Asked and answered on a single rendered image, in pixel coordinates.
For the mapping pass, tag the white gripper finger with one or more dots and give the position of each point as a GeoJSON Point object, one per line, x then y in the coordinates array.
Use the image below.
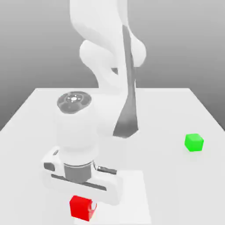
{"type": "Point", "coordinates": [93, 205]}

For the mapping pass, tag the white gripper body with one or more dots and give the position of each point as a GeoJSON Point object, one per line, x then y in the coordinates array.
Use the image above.
{"type": "Point", "coordinates": [110, 195]}

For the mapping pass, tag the small red cube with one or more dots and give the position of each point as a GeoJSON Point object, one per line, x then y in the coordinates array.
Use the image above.
{"type": "Point", "coordinates": [79, 208]}

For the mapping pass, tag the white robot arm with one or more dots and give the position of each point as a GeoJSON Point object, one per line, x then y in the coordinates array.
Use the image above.
{"type": "Point", "coordinates": [98, 52]}

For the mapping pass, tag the small green cube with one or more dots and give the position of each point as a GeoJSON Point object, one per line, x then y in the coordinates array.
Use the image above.
{"type": "Point", "coordinates": [193, 142]}

